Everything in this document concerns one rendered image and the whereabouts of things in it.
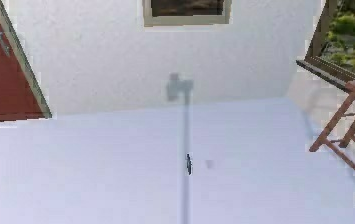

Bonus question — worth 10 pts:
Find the grey door handle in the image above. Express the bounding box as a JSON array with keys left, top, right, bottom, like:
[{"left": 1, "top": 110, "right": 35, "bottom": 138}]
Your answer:
[{"left": 0, "top": 27, "right": 11, "bottom": 58}]

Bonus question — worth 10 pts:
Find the framed wall picture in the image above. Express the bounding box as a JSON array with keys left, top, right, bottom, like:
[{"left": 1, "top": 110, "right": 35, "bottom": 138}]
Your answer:
[{"left": 142, "top": 0, "right": 233, "bottom": 28}]

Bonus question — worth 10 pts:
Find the brown framed window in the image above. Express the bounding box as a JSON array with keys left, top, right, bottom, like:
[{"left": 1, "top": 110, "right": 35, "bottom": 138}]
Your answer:
[{"left": 296, "top": 0, "right": 355, "bottom": 92}]

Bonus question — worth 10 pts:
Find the red-brown room door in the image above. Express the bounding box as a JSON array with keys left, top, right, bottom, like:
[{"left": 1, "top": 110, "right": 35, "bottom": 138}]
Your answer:
[{"left": 0, "top": 0, "right": 53, "bottom": 123}]

